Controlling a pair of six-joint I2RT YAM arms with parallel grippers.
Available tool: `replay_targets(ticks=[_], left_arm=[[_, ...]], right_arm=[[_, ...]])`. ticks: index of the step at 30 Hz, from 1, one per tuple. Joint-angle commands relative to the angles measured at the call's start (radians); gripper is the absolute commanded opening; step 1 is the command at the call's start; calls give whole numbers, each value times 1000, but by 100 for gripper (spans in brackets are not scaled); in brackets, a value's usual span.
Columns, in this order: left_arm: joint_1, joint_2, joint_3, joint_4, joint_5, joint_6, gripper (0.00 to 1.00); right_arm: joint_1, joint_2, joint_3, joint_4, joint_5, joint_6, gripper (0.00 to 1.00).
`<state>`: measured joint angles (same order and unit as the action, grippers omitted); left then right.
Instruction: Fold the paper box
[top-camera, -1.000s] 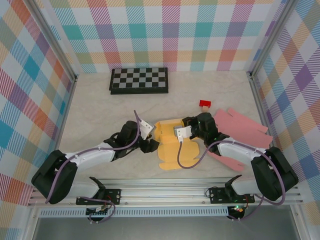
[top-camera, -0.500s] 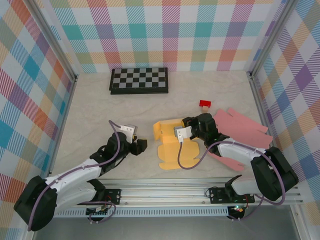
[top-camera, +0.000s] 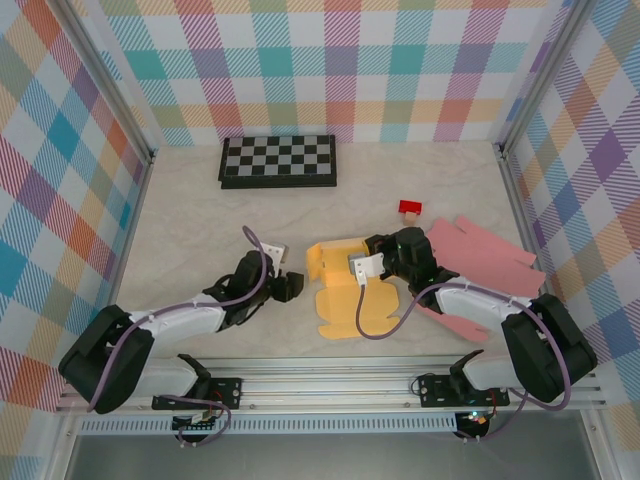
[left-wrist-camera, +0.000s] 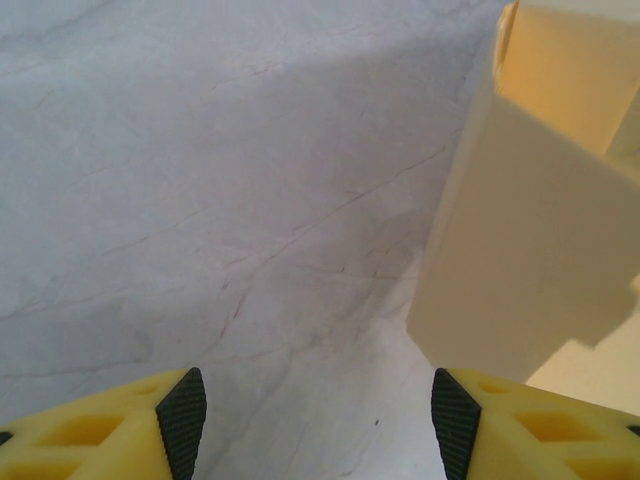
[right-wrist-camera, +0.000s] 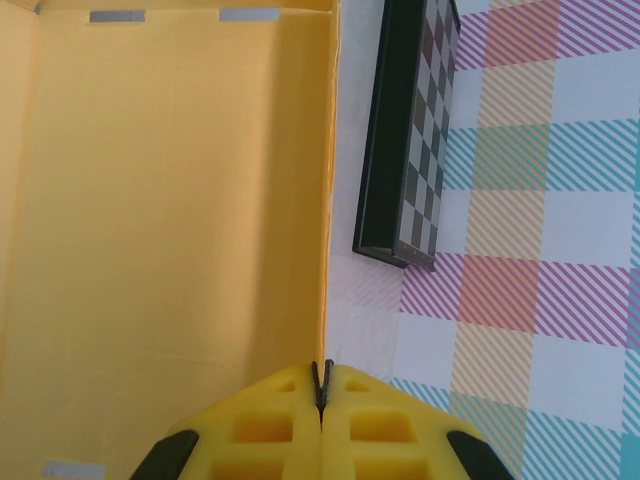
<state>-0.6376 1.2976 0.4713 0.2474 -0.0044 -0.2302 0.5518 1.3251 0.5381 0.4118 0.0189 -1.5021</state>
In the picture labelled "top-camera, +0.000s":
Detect aluminium side rail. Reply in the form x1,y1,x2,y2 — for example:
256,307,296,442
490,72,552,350
497,142,574,369
88,149,157,376

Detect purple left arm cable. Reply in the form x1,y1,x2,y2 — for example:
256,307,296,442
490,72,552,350
87,225,274,449

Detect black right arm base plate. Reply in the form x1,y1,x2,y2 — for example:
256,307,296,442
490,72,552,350
416,373,511,409

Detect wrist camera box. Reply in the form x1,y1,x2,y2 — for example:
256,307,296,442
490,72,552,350
348,252,385,287
260,242,291,267

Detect small controller board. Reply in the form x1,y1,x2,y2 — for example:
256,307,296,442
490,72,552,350
458,409,490,430
172,410,220,432

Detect pink paper box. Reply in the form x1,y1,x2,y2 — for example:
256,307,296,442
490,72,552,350
412,215,547,345

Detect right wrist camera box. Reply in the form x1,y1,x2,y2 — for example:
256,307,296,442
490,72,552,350
348,252,385,287

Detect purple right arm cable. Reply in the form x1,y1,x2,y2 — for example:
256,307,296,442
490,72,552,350
355,284,574,444

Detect aluminium mounting rail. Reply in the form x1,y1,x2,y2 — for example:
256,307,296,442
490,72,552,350
54,354,609,414

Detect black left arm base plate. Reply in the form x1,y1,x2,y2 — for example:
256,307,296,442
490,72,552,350
151,377,245,412

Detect yellow paper box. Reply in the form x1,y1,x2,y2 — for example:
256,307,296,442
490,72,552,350
305,238,401,342

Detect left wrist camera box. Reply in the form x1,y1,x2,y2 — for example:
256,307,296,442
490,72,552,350
260,242,291,267

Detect black folding chessboard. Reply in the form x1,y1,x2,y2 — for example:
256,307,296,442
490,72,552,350
217,134,340,191

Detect aluminium frame post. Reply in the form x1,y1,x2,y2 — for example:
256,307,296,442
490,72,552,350
57,0,157,166
492,0,589,156

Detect slotted grey cable duct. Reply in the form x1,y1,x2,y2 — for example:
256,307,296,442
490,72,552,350
77,417,464,436

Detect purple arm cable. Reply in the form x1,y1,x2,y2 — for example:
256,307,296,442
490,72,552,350
87,225,274,449
355,284,574,444

